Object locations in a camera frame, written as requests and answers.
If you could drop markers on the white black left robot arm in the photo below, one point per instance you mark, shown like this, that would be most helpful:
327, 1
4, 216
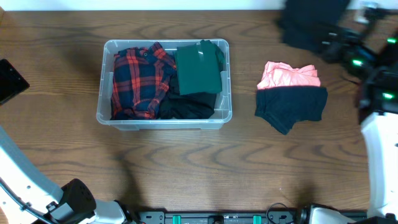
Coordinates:
28, 196

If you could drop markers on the dark green garment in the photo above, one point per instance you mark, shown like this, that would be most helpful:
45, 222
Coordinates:
199, 68

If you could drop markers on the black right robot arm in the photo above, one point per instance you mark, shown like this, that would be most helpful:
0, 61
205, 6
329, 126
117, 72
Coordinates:
377, 110

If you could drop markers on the black garment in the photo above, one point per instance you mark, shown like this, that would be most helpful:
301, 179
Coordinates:
190, 106
303, 22

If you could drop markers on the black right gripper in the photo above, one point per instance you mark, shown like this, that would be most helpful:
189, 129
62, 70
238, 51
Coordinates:
340, 40

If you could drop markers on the pink garment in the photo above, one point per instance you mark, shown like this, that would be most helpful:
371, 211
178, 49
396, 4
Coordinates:
277, 74

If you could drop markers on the navy garment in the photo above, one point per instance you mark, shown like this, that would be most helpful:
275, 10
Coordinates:
284, 106

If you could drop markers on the clear plastic storage bin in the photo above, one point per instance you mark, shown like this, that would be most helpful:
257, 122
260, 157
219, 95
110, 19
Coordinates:
223, 104

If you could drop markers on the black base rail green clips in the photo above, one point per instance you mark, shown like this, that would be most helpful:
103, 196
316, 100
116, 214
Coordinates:
159, 217

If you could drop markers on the red navy plaid shirt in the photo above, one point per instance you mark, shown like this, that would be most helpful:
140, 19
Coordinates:
141, 78

